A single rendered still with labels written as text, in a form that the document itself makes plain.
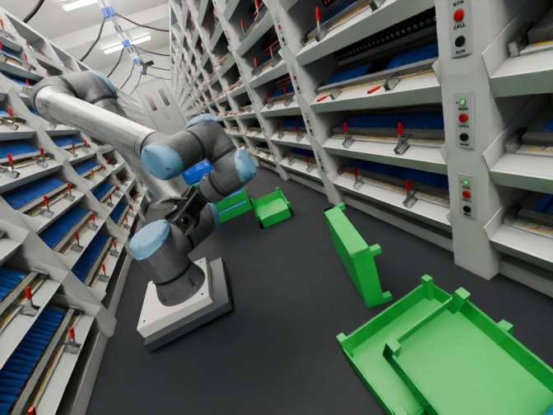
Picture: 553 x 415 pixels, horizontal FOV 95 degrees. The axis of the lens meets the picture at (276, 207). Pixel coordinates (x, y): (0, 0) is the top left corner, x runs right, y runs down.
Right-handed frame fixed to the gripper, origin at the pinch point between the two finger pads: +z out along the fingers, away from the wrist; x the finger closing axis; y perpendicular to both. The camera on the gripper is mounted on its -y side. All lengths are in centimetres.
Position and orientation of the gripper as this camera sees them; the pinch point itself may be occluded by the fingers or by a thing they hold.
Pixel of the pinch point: (167, 223)
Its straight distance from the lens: 93.6
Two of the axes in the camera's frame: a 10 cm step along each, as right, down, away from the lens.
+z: -7.9, 4.6, 4.1
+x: -6.1, -6.6, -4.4
